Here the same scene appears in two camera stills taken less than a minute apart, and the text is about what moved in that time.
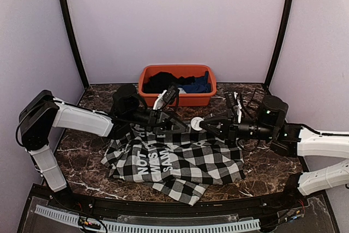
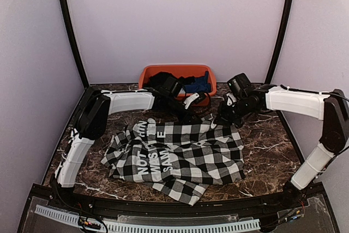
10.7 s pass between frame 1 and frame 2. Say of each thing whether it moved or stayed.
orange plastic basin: stayed
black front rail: stayed
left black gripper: moved
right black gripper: moved
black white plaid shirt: stayed
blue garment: stayed
